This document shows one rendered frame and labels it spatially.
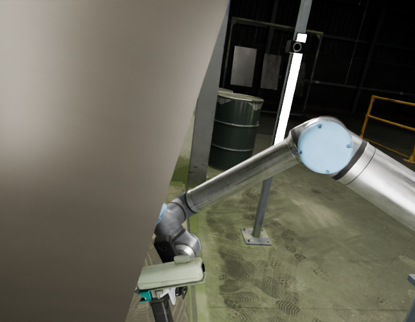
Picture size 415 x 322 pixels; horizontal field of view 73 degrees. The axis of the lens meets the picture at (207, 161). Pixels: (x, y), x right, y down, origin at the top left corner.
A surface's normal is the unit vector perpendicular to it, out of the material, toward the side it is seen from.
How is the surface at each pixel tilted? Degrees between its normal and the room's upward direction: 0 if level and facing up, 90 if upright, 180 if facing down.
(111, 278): 91
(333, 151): 87
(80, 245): 91
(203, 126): 90
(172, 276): 77
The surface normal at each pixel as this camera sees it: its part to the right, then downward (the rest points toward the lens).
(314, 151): -0.49, 0.18
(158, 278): -0.15, 0.09
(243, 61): 0.12, 0.18
